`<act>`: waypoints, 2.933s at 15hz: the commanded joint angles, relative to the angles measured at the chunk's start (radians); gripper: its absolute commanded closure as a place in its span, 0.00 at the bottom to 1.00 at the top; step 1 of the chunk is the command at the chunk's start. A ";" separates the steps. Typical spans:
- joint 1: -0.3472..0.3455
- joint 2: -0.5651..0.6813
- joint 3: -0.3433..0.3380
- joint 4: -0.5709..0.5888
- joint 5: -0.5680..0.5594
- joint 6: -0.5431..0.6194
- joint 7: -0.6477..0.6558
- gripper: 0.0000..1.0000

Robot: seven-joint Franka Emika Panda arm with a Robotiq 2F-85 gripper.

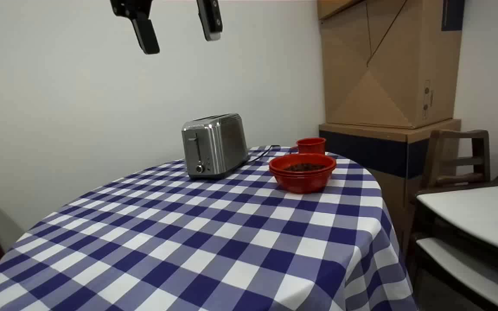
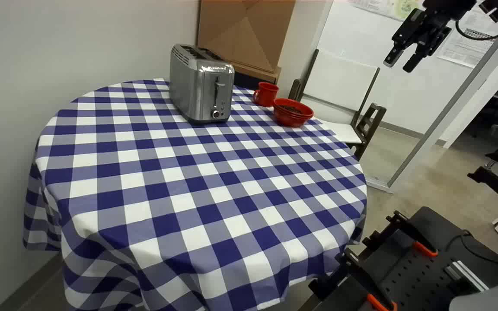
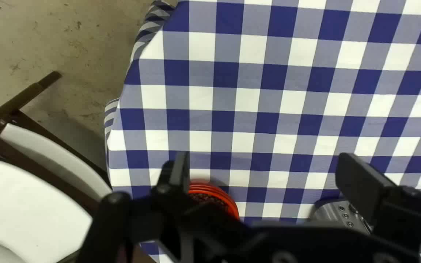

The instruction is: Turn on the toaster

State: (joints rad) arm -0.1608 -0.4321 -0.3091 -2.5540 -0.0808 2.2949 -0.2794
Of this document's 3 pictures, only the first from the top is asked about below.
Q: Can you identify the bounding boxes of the silver stainless steel toaster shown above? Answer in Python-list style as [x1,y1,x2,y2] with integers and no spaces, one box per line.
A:
[181,112,252,181]

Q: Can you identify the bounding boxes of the red plastic cup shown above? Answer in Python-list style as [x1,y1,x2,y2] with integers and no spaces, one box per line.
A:
[297,136,329,155]

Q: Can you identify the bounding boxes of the dark brown food pieces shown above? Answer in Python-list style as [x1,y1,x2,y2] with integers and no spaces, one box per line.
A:
[288,160,328,174]

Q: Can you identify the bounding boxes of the red plastic bowl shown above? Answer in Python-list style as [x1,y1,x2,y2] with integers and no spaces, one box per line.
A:
[269,151,340,195]

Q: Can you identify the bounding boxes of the tall plain cardboard box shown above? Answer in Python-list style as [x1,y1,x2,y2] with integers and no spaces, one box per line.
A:
[317,0,468,129]

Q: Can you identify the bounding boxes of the blue white checkered tablecloth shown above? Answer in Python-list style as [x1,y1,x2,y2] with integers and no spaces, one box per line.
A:
[0,143,419,311]

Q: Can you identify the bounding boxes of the cardboard box with blue band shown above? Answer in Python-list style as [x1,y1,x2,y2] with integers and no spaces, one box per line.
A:
[317,117,464,255]

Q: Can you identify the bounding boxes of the dark wooden chair white seat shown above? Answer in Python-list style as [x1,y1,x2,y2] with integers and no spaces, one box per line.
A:
[405,108,498,311]

